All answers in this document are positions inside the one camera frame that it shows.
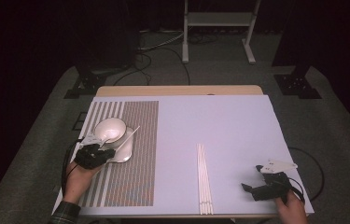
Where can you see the row of white chopsticks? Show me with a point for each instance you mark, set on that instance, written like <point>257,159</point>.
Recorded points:
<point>205,193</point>

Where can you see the black stand base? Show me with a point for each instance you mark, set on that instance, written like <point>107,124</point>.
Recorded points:
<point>297,85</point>
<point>84,85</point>

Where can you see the black floor socket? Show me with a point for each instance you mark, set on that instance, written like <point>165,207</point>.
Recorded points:
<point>79,121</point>

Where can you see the white metal stand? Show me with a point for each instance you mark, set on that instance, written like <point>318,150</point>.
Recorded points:
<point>219,19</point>

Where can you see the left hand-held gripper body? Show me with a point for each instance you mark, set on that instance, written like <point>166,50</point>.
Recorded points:
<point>90,155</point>

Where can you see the white ceramic spoon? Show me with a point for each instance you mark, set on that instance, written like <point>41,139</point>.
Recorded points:
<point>111,134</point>

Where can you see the single white chopstick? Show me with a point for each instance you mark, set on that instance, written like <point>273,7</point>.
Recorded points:
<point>129,137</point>

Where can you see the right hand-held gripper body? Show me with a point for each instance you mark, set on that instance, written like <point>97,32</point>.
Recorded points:
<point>272,186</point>

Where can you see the striped placemat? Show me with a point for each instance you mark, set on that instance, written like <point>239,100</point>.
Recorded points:
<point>141,124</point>

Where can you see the person's right hand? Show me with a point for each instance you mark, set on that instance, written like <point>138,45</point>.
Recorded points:
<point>291,209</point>

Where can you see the white bowl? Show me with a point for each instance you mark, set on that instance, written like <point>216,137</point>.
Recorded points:
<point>115,124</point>

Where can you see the white square plate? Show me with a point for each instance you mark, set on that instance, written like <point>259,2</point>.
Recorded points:
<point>126,154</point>

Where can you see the person's left hand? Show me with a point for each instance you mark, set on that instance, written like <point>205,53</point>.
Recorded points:
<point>76,183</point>

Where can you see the white board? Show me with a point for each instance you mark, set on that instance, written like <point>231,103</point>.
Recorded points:
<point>231,130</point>

